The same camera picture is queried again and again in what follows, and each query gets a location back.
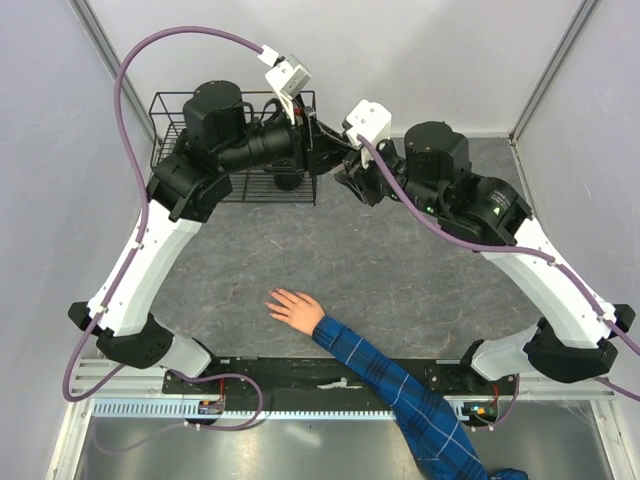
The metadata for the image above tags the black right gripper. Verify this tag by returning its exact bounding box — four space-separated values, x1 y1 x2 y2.
337 130 447 217

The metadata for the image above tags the black wire rack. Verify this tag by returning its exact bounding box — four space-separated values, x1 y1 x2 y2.
148 91 318 205

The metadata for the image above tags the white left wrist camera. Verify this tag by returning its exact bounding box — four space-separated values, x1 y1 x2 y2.
258 45 311 125

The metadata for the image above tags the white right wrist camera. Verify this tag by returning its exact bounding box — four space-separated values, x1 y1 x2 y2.
344 99 392 169

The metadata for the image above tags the person's hand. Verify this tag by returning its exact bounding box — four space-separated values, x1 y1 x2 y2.
265 288 325 336

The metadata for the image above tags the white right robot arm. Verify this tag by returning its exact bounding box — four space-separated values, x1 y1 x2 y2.
343 119 635 394

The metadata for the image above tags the black mug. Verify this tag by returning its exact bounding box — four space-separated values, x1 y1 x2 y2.
271 169 304 191

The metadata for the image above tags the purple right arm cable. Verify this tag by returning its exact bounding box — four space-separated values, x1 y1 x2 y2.
357 134 640 404

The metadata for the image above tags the blue plaid sleeve forearm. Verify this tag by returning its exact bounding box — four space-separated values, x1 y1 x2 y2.
312 316 528 480

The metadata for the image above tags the grey cable duct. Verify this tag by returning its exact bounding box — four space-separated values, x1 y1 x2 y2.
92 398 395 421

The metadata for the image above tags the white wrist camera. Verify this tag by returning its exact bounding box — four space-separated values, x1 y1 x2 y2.
344 99 392 169
258 45 311 125

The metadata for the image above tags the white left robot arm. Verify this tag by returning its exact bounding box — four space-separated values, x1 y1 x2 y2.
68 80 353 393

